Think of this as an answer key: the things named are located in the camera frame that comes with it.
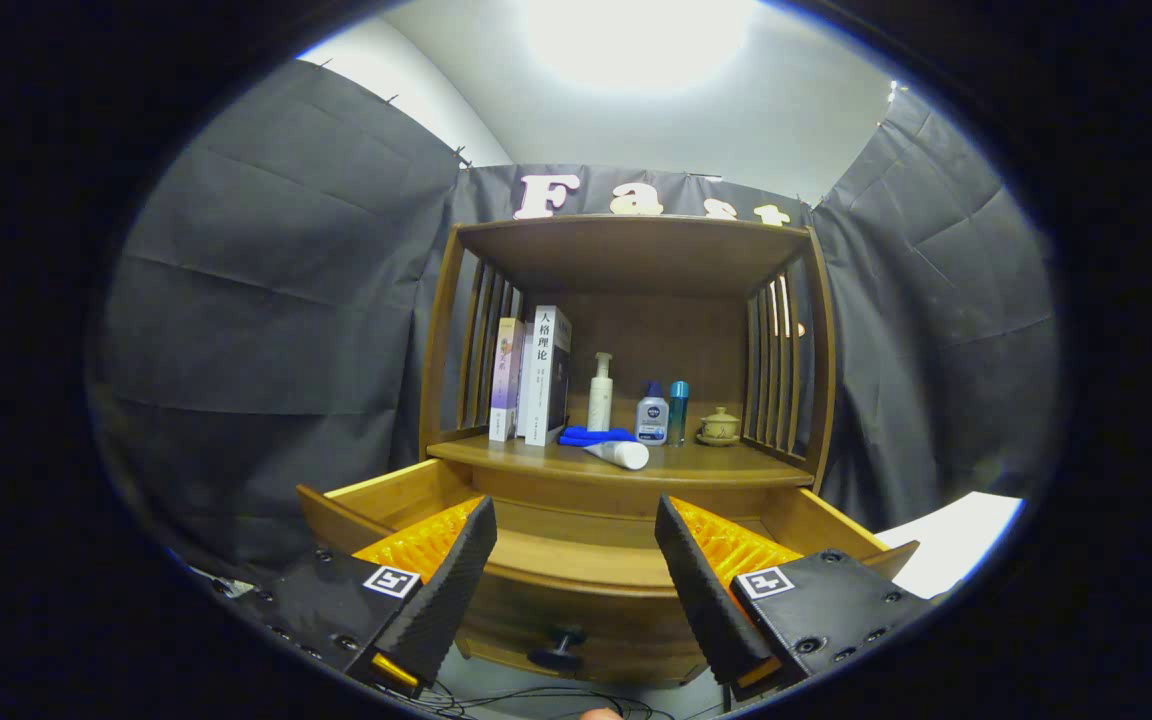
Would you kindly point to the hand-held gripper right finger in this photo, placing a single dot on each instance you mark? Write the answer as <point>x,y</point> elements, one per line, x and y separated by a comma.
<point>704,590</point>

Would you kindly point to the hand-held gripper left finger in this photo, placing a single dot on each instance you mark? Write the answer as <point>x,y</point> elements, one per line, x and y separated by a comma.
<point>446,590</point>

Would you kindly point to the black round drawer knob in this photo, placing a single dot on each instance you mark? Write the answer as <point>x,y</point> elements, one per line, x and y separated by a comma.
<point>556,657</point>

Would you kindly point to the white tube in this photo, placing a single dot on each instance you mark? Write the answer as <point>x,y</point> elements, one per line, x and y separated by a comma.
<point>621,454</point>

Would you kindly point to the wooden countertop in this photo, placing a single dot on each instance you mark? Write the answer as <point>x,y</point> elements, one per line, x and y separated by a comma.
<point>696,465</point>

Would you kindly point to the beige lidded teacup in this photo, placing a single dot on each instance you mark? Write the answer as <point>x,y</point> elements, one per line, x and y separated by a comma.
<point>719,427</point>

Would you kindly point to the teal bottle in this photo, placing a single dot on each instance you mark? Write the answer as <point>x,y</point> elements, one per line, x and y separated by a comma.
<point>679,415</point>

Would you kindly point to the white bottle with blue cap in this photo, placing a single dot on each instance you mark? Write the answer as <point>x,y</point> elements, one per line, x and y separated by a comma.
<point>652,420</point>

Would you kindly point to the blue folded cloth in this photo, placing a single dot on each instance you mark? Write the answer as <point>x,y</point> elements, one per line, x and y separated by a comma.
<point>581,436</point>

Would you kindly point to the white pump bottle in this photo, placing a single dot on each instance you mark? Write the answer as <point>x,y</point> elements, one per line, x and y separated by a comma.
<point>600,405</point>

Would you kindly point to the purple book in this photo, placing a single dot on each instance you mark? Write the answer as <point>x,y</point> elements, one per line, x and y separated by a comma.
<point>506,385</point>

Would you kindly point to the thick white book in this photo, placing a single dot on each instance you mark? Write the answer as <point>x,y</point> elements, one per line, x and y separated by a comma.
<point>539,385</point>

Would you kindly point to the white box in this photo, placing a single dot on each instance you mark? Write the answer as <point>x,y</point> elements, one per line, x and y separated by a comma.
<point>946,540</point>

